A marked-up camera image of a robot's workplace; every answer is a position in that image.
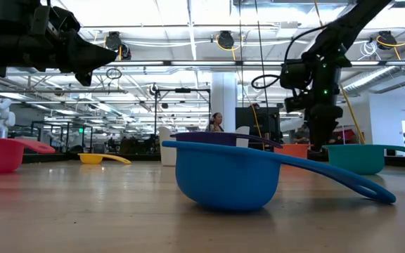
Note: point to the orange plastic measuring cup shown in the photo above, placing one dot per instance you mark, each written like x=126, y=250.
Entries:
x=292, y=151

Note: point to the blue plastic measuring cup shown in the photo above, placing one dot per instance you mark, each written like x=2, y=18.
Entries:
x=223, y=175

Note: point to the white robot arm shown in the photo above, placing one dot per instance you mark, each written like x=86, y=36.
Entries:
x=0, y=117

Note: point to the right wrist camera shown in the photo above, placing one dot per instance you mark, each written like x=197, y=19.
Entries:
x=295, y=74

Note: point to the white pillar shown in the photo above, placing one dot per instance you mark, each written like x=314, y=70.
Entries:
x=223, y=95

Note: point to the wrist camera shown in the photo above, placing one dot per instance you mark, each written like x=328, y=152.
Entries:
x=295, y=74
x=62, y=21

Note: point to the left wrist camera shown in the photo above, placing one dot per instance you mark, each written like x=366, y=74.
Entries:
x=62, y=21

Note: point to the black metal stand frame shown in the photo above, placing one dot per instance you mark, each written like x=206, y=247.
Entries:
x=183, y=90

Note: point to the person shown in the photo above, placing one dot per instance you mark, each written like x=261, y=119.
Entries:
x=301, y=135
x=216, y=121

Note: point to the yellow plastic measuring cup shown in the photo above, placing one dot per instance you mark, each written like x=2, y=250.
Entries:
x=90, y=159

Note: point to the black cabinet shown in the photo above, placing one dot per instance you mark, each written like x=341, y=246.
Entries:
x=258, y=123

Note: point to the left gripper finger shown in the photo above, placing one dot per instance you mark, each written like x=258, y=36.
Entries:
x=84, y=78
x=86, y=56

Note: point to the purple plastic measuring cup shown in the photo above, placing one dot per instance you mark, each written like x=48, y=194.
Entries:
x=209, y=138

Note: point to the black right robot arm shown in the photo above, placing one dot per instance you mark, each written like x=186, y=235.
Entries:
x=346, y=24

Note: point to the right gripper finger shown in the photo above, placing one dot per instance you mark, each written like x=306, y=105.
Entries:
x=323, y=133

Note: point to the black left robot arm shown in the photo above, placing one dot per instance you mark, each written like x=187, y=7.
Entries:
x=12, y=10

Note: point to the black aluminium table frame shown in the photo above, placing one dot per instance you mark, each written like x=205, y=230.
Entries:
x=142, y=157

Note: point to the teal plastic measuring cup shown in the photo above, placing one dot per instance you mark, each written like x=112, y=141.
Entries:
x=353, y=160

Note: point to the red bin shelf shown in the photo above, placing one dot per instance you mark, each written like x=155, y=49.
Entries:
x=348, y=135

